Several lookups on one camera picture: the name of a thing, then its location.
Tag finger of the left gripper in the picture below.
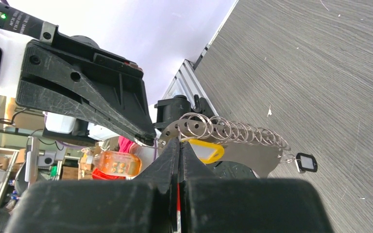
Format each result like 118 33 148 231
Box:
16 40 156 146

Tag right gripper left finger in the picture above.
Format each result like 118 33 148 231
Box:
5 138 180 233

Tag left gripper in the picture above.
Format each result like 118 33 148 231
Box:
0 2 58 42

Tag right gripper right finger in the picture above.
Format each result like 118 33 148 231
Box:
179 142 333 233

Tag metal key holder red handle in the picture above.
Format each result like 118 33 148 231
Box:
155 112 295 233

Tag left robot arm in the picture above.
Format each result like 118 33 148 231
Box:
0 2 214 147

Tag orange drink bottle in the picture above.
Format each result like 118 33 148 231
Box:
92 151 142 177

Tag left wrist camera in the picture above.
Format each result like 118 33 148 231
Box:
0 29 32 98

